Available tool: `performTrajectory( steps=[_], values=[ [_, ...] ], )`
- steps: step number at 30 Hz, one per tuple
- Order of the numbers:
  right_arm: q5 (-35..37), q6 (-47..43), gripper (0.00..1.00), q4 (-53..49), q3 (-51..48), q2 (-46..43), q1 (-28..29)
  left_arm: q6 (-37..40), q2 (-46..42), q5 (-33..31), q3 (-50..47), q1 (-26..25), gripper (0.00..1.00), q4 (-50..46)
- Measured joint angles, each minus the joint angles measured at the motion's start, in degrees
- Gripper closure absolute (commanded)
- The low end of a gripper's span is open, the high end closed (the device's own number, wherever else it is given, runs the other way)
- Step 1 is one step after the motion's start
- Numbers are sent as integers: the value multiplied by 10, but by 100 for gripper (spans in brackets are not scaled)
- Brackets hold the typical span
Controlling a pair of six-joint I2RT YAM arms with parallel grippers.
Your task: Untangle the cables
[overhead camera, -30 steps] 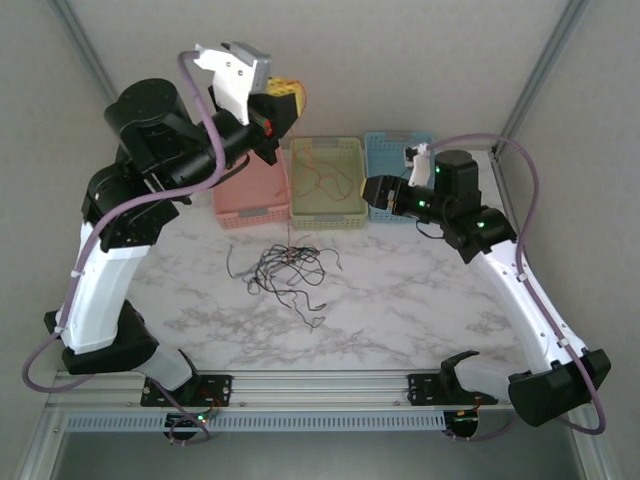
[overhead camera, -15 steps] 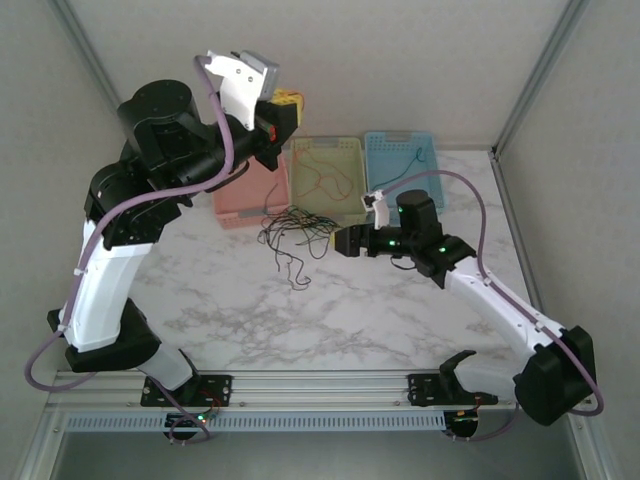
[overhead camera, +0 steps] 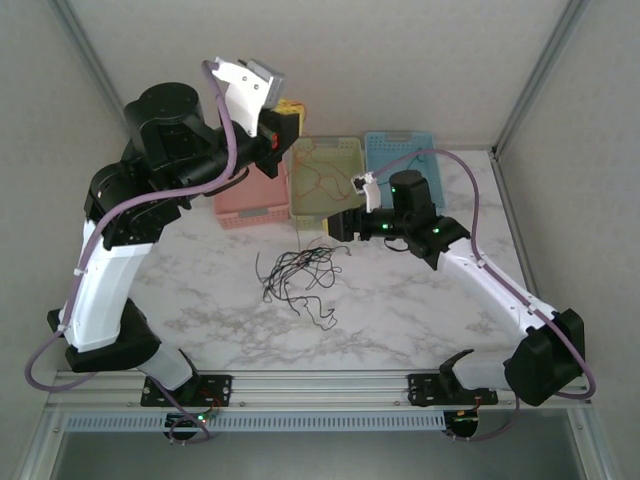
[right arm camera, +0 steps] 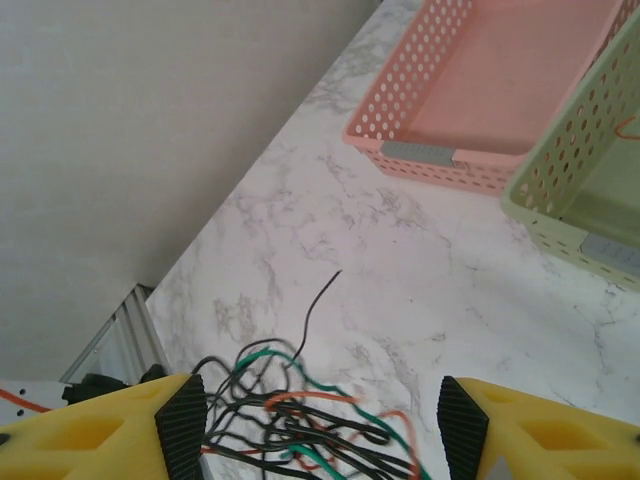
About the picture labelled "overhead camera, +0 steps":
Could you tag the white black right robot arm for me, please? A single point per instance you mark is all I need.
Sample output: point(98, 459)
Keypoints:
point(495, 290)

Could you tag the blue perforated plastic basket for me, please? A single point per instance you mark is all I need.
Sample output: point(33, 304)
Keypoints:
point(400, 145)

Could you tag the pink perforated plastic basket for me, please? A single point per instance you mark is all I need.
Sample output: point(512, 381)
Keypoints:
point(250, 200)

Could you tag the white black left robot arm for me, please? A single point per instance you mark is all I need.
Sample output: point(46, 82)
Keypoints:
point(105, 300)

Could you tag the small controller circuit board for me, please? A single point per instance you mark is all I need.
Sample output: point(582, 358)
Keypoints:
point(200, 417)
point(462, 417)

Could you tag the wide aluminium mounting rail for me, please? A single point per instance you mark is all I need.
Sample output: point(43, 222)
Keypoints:
point(320, 387)

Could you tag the green perforated plastic basket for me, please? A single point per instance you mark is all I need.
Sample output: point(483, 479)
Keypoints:
point(320, 210)

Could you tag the aluminium frame post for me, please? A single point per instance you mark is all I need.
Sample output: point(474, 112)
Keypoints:
point(592, 445)
point(540, 75)
point(42, 445)

